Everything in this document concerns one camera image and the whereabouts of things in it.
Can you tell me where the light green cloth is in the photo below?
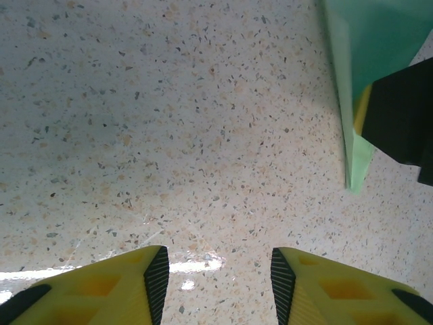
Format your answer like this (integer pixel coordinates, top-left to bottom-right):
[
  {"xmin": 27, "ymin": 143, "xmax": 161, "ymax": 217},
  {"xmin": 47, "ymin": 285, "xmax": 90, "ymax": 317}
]
[{"xmin": 319, "ymin": 0, "xmax": 433, "ymax": 194}]

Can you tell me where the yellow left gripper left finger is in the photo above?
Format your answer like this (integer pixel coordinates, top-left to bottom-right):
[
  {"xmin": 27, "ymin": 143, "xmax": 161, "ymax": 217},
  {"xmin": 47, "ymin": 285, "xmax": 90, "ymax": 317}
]
[{"xmin": 0, "ymin": 245, "xmax": 170, "ymax": 325}]

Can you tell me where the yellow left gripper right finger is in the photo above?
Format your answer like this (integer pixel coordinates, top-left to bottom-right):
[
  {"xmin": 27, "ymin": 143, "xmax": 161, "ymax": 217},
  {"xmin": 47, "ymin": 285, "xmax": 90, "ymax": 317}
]
[{"xmin": 270, "ymin": 246, "xmax": 433, "ymax": 325}]

